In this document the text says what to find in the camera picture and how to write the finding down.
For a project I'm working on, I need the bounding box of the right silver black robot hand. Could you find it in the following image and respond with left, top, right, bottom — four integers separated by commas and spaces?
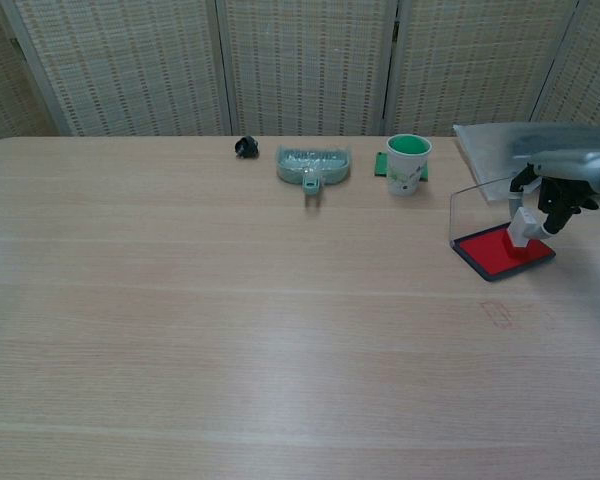
507, 149, 600, 242

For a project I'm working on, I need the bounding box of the white and red stamp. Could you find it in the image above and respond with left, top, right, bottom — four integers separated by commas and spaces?
502, 208, 537, 259

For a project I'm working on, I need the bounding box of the red ink pad clear lid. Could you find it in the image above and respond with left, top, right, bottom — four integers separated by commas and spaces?
448, 175, 557, 283

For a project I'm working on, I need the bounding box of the dark green bundle in bag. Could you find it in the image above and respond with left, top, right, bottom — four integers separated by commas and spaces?
508, 125, 600, 161

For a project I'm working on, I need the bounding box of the clear plastic zip bag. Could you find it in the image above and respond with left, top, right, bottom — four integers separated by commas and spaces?
452, 122, 600, 204

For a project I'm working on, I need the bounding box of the paper cup green inside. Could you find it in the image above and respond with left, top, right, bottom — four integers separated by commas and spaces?
385, 133, 433, 197

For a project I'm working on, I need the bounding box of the green square coaster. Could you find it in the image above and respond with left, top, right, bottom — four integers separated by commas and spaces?
373, 151, 430, 182

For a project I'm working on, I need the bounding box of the light green mini brush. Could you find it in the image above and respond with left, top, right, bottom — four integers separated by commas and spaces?
278, 146, 349, 165

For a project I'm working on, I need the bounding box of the light green mini dustpan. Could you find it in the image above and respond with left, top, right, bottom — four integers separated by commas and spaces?
275, 144, 355, 197

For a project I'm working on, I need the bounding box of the small black clip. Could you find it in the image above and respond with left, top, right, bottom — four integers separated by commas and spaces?
233, 134, 260, 160

